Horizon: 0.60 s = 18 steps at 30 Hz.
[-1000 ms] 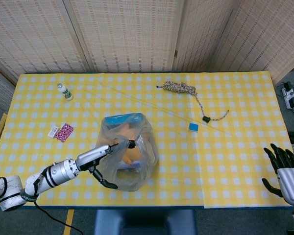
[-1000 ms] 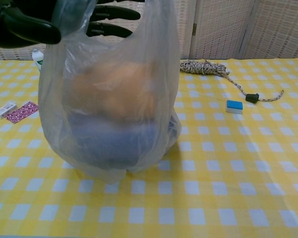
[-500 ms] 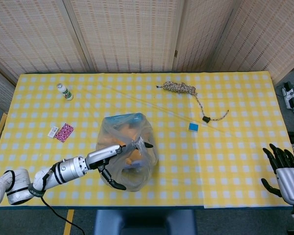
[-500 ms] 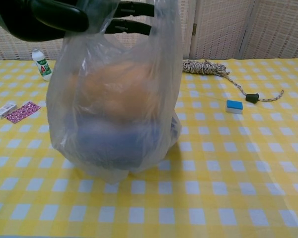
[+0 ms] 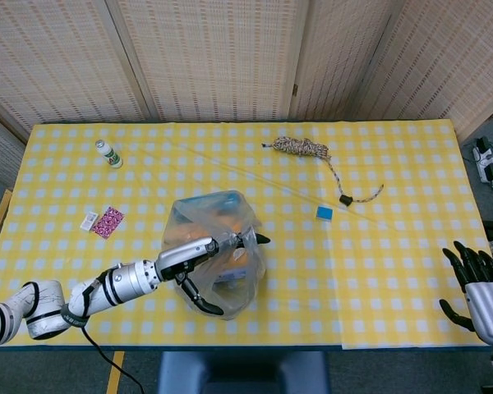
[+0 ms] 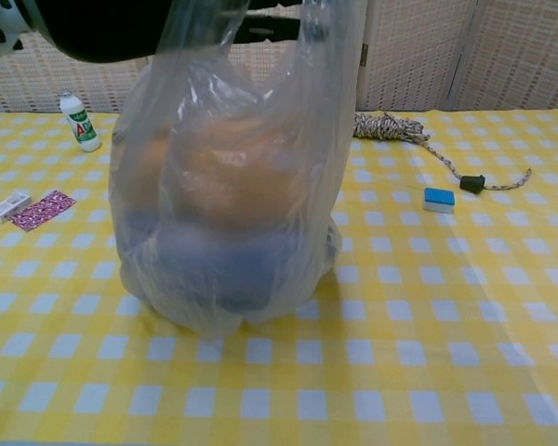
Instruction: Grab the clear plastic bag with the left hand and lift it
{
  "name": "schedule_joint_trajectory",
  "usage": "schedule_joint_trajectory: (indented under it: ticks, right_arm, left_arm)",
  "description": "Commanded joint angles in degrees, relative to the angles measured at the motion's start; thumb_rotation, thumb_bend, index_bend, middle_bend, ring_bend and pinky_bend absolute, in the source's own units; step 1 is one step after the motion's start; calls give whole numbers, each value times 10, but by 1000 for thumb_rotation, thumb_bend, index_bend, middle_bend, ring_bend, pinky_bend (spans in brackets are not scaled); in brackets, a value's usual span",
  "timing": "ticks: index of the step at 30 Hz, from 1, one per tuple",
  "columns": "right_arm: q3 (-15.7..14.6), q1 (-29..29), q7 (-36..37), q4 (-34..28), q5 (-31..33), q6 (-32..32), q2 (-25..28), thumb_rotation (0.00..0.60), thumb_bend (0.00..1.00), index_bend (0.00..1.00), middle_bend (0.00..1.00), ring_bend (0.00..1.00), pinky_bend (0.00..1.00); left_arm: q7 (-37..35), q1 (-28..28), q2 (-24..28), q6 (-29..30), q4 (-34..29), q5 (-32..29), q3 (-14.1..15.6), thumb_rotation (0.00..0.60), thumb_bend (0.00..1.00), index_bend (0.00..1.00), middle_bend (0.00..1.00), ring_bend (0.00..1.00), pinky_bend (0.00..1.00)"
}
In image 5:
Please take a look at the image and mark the orange plush toy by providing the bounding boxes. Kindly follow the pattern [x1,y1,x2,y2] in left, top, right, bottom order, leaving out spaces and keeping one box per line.
[166,203,250,268]

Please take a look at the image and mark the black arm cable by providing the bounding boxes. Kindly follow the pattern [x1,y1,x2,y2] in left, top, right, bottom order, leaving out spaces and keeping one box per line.
[80,282,145,394]

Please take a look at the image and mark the white small drink bottle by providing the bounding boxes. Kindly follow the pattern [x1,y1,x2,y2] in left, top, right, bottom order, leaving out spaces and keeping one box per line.
[94,139,124,169]

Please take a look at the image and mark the white package with label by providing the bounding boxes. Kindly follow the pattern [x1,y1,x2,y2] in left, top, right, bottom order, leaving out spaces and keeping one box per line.
[211,268,247,288]

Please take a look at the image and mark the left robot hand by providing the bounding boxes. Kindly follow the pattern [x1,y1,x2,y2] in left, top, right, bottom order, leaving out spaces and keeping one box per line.
[154,231,271,317]

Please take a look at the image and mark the clear plastic bag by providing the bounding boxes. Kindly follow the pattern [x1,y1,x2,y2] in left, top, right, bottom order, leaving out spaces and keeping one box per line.
[160,190,267,321]

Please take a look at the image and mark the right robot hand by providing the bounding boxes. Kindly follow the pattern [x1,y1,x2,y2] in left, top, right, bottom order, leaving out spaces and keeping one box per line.
[438,240,493,345]

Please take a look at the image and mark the yellow white checkered tablecloth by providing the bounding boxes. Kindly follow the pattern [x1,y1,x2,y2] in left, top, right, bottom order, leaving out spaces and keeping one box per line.
[0,118,493,350]

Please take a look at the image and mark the braided rope bundle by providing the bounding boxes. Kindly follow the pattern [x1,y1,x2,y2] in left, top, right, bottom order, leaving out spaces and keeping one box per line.
[261,136,385,206]

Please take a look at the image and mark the folding woven screen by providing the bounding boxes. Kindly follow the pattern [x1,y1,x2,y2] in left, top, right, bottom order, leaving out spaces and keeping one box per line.
[0,0,493,144]

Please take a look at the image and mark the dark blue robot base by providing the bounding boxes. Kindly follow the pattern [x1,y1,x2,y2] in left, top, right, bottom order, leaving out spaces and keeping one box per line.
[156,350,332,394]

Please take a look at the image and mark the white power strip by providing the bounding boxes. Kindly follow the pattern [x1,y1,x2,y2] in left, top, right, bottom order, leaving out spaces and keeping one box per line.
[472,138,493,184]

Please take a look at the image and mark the pink patterned packet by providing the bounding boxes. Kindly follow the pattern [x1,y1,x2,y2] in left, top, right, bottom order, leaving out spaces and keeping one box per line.
[91,206,126,239]

